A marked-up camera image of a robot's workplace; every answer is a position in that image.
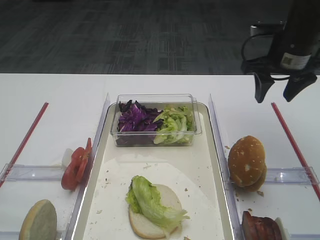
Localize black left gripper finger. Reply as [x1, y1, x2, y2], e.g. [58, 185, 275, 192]
[253, 72, 275, 103]

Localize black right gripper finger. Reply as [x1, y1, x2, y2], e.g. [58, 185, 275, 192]
[283, 72, 317, 102]

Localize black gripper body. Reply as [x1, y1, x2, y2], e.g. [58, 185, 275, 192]
[241, 27, 320, 83]

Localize green lettuce leaf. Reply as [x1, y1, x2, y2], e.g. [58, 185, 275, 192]
[125, 175, 190, 239]

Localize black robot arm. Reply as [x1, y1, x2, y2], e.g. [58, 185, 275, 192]
[241, 0, 320, 103]

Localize green lettuce pile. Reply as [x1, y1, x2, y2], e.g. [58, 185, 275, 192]
[153, 105, 196, 145]

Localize brown meat patties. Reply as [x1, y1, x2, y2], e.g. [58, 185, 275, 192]
[242, 211, 283, 240]

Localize white slice beside meat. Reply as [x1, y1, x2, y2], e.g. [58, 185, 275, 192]
[274, 217, 288, 240]

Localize rear tomato slice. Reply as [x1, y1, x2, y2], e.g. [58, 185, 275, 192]
[76, 137, 92, 183]

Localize tomato slice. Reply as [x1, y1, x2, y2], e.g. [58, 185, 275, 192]
[61, 147, 85, 191]
[76, 137, 92, 183]

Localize front tomato slice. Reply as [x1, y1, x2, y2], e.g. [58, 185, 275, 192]
[61, 147, 85, 191]

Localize right red tape strip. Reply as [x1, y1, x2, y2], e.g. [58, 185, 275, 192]
[271, 102, 320, 199]

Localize red tape strip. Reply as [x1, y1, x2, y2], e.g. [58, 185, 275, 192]
[0, 102, 49, 187]
[271, 102, 320, 199]

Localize sesame bun top front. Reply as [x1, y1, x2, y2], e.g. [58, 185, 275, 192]
[227, 135, 266, 188]

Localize sesame bun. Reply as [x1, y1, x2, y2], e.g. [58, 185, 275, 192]
[227, 135, 266, 188]
[243, 165, 267, 192]

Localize right cross acrylic divider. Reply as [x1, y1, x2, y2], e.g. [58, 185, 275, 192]
[264, 167, 320, 185]

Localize cross acrylic divider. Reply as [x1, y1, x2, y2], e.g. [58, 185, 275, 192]
[264, 167, 320, 185]
[0, 164, 64, 182]

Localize sesame bun behind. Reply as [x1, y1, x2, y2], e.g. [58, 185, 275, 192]
[243, 165, 267, 192]

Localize white serving tray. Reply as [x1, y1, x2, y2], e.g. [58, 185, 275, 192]
[73, 103, 233, 240]

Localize clear plastic salad container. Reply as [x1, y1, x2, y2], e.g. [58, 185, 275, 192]
[110, 93, 202, 147]

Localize purple cabbage leaves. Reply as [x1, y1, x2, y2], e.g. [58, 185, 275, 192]
[116, 100, 164, 147]

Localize right clear acrylic divider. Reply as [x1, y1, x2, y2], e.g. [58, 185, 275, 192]
[208, 94, 244, 240]

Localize clear acrylic divider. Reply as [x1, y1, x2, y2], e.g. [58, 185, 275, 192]
[208, 94, 244, 240]
[59, 92, 110, 240]

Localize left clear acrylic divider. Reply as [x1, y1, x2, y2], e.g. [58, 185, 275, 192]
[59, 92, 110, 240]

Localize bottom bun slice on tray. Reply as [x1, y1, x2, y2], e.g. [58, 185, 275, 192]
[128, 184, 182, 240]

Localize white onion piece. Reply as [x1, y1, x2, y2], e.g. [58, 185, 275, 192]
[61, 148, 74, 168]

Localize upright bun slice left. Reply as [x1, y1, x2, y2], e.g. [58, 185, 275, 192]
[18, 199, 57, 240]

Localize left cross acrylic divider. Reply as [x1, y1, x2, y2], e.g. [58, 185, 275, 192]
[0, 164, 64, 182]

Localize left red tape strip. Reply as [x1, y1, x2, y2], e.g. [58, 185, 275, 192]
[0, 102, 49, 187]

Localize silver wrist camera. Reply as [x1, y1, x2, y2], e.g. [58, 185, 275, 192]
[250, 21, 285, 37]

